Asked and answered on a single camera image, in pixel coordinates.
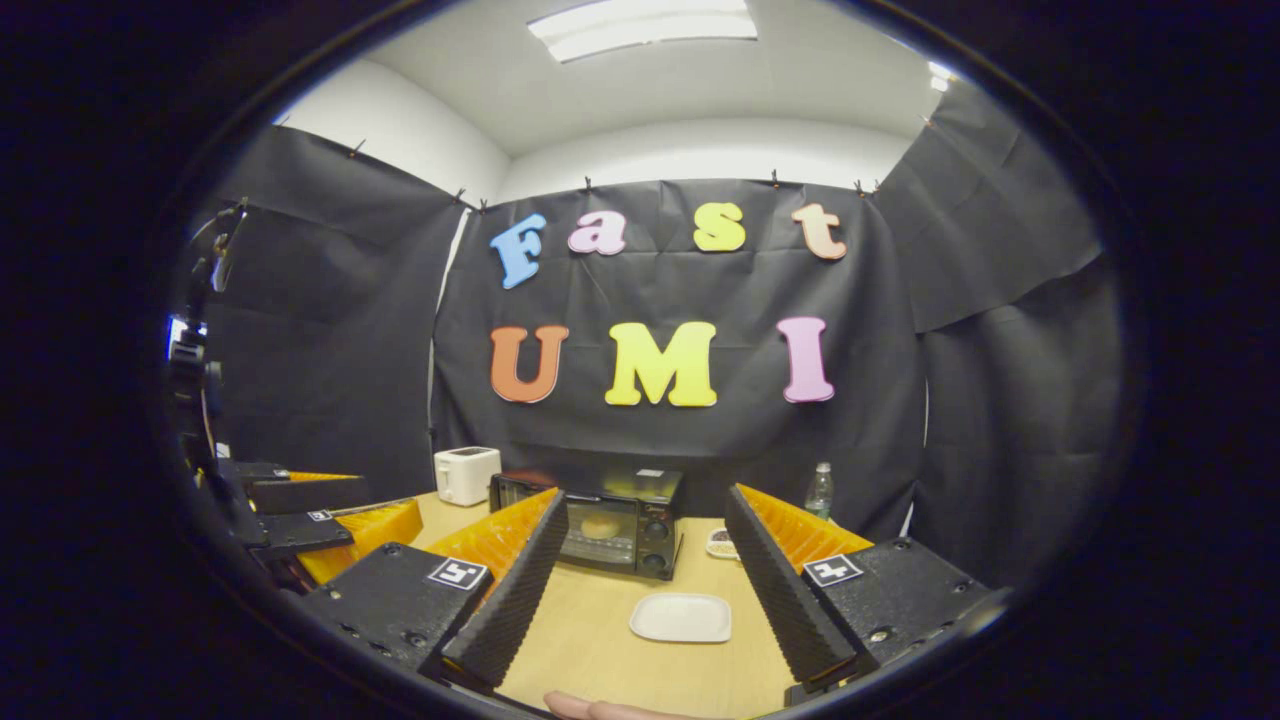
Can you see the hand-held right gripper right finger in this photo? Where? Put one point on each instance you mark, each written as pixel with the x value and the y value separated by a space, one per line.
pixel 790 600

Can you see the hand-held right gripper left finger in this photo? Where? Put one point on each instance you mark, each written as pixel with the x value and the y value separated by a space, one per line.
pixel 510 600

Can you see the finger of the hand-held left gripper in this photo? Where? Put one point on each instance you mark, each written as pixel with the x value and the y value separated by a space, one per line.
pixel 300 494
pixel 350 535

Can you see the round bread bun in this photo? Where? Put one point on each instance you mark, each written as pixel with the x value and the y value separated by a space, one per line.
pixel 600 526

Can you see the black electric oven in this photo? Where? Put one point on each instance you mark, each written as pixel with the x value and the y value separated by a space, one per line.
pixel 655 530

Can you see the white divided grain dish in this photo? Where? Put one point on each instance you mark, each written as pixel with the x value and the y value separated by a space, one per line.
pixel 720 545

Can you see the clear green-label water bottle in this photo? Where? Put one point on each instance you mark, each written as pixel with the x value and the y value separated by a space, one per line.
pixel 819 495

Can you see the white square plate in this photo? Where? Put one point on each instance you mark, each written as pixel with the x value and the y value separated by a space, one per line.
pixel 680 618

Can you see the white toaster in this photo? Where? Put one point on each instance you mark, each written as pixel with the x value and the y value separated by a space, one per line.
pixel 466 476

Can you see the black tripod stand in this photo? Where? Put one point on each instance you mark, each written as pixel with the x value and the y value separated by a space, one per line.
pixel 195 380

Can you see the black backdrop cloth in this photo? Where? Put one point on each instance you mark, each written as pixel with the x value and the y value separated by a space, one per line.
pixel 650 440

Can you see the small ceiling light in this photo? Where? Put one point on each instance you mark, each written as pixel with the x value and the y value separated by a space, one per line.
pixel 940 75

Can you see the long ceiling light panel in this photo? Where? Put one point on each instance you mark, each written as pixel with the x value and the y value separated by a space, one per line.
pixel 640 25

